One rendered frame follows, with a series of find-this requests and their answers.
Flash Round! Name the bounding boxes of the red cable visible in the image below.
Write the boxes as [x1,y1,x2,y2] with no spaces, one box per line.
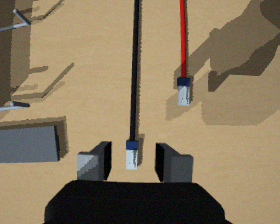
[180,0,186,77]

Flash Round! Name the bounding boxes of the black patch cord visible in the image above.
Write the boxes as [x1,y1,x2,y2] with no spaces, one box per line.
[130,0,139,141]

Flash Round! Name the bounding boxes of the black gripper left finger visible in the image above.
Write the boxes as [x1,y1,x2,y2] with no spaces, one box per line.
[77,141,112,181]

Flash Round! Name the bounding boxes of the grey cable plug with dark blue boot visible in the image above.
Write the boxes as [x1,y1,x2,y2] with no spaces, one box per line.
[177,77,190,106]

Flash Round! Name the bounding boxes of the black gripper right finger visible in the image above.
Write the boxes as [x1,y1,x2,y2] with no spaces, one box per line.
[155,143,194,183]

